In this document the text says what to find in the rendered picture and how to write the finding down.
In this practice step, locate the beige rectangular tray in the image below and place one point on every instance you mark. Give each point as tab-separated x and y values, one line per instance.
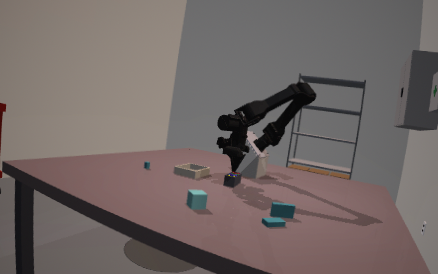
191	170

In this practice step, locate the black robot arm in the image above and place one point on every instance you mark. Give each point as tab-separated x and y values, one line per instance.
301	93

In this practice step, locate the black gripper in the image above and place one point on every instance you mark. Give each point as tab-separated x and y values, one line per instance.
235	152

